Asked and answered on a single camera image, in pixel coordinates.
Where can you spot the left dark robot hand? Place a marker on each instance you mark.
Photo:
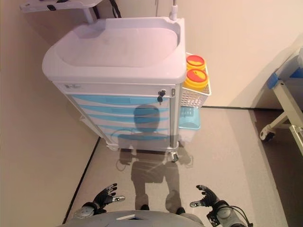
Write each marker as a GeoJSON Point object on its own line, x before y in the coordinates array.
{"type": "Point", "coordinates": [103, 199]}

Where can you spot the right dark robot hand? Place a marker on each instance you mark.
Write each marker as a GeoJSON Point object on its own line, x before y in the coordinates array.
{"type": "Point", "coordinates": [210, 201]}

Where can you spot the slim blue cart drawer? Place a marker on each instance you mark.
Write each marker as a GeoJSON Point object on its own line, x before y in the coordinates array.
{"type": "Point", "coordinates": [106, 110]}
{"type": "Point", "coordinates": [109, 132]}
{"type": "Point", "coordinates": [111, 119]}

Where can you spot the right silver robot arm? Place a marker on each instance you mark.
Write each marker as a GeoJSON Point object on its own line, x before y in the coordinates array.
{"type": "Point", "coordinates": [225, 212]}

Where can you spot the tall blue cart drawer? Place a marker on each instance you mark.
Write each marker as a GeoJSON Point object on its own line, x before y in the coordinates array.
{"type": "Point", "coordinates": [106, 99]}

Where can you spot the grey robot torso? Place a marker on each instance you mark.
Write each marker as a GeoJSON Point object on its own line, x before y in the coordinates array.
{"type": "Point", "coordinates": [118, 221]}

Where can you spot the right silver robot leg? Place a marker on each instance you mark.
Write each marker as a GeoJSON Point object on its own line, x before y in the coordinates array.
{"type": "Point", "coordinates": [180, 210]}

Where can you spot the cart caster wheel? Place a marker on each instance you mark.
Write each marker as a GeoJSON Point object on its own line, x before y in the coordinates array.
{"type": "Point", "coordinates": [174, 157]}

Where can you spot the light blue waste bin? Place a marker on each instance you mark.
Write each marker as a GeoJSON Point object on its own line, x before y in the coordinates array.
{"type": "Point", "coordinates": [189, 120]}

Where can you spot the bed caster wheel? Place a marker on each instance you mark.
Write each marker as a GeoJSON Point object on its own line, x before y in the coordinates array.
{"type": "Point", "coordinates": [267, 134]}

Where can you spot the white perforated side basket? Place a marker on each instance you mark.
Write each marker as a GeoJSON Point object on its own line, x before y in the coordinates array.
{"type": "Point", "coordinates": [191, 99]}

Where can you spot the metal cart side latch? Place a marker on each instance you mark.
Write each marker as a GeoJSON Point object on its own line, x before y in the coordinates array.
{"type": "Point", "coordinates": [173, 92]}

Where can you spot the black keys in lock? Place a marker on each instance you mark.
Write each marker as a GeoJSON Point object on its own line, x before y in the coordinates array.
{"type": "Point", "coordinates": [161, 93]}

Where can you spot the yellow sharps container red lid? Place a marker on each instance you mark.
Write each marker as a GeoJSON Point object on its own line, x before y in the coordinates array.
{"type": "Point", "coordinates": [196, 78]}
{"type": "Point", "coordinates": [195, 61]}

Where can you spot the blue bed corner bumper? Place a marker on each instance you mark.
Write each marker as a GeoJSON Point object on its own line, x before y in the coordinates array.
{"type": "Point", "coordinates": [272, 80]}

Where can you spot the white medical cart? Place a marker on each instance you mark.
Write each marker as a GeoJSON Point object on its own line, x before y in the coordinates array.
{"type": "Point", "coordinates": [118, 59]}

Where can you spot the metal IV pole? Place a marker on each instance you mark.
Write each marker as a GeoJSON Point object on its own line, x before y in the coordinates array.
{"type": "Point", "coordinates": [174, 9]}

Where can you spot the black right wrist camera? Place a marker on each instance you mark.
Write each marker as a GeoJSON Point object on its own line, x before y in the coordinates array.
{"type": "Point", "coordinates": [211, 217]}

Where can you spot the cream bed side rail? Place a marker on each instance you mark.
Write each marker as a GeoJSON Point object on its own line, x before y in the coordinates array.
{"type": "Point", "coordinates": [297, 134]}

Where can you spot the cream hospital bed frame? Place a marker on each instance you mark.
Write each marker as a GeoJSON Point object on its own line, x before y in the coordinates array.
{"type": "Point", "coordinates": [281, 99]}

